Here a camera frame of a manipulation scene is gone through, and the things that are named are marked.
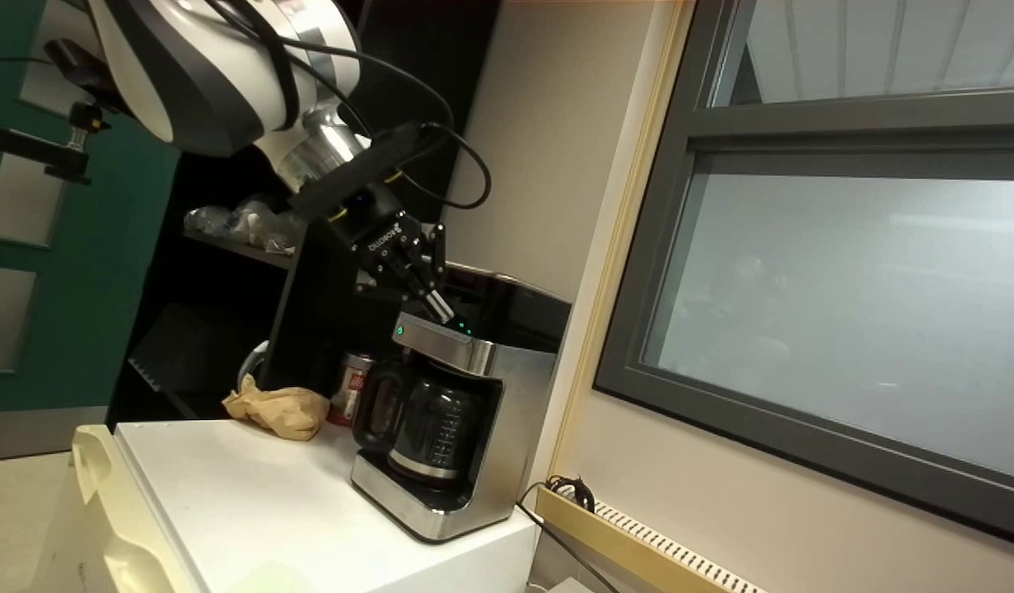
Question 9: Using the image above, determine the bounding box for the black and steel coffee maker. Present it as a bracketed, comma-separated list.
[348, 262, 574, 545]

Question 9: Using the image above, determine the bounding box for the glass coffee carafe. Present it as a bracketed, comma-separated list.
[352, 353, 488, 488]

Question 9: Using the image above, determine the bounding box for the coil of black cable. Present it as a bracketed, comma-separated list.
[547, 474, 597, 513]

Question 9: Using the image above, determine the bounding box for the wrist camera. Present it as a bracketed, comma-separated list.
[287, 122, 430, 222]

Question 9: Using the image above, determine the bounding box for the crumpled brown paper bag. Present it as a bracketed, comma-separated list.
[222, 373, 332, 442]

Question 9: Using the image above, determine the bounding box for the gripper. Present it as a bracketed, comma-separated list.
[329, 186, 460, 326]

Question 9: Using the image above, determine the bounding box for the white mini fridge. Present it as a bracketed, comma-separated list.
[27, 418, 542, 593]

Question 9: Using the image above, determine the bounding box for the camera on mount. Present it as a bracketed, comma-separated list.
[0, 36, 114, 187]

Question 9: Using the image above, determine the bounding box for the heap of clear plastic bags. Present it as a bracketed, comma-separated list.
[183, 196, 307, 255]

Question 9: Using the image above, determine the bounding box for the baseboard heater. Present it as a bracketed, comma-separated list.
[535, 484, 773, 593]

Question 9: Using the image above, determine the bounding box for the red can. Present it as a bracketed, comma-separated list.
[328, 352, 377, 427]

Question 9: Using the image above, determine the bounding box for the green door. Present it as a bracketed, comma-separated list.
[0, 0, 183, 414]

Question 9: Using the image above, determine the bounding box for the black shelf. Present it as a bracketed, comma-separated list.
[105, 0, 501, 426]

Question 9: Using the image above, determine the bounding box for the window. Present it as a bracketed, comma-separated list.
[592, 0, 1014, 546]

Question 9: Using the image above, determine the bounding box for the white fridge door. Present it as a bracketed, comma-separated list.
[27, 423, 204, 593]

